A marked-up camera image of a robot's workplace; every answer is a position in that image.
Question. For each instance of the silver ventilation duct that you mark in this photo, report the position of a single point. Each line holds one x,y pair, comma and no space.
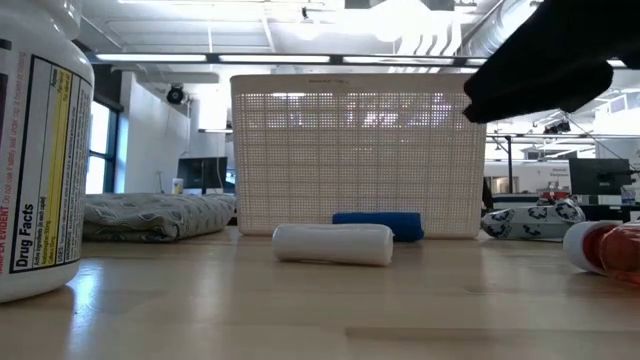
490,30

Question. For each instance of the dark background workbench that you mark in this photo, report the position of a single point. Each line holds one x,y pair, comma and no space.
610,212

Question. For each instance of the grey patterned folded cloth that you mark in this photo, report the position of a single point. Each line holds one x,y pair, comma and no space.
150,215

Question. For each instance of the blue rectangular block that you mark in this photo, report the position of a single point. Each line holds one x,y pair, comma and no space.
395,225

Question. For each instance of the white gauze roll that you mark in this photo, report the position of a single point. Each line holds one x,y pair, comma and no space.
332,245

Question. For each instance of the long ceiling light bar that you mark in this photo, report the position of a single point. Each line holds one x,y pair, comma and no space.
275,58

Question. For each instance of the large blue-framed window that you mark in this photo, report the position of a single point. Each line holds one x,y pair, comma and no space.
100,150

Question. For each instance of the white patterned supply packet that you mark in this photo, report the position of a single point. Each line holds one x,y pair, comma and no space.
530,220

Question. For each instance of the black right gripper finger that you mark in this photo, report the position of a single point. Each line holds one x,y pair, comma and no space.
500,97

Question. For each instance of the black background gantry frame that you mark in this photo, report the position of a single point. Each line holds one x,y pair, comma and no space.
509,165

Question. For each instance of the large white pill bottle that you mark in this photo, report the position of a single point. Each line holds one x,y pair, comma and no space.
45,175

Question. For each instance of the red liquid medicine bottle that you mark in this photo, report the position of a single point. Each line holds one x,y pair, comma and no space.
610,250

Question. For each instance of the black computer monitor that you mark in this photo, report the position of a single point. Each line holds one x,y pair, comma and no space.
600,176
202,172

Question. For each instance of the white perforated plastic basket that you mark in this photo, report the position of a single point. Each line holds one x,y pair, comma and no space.
350,165

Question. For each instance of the white cup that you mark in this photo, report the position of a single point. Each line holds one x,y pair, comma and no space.
177,186

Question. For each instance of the black round ceiling camera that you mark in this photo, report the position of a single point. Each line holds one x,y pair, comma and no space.
175,95

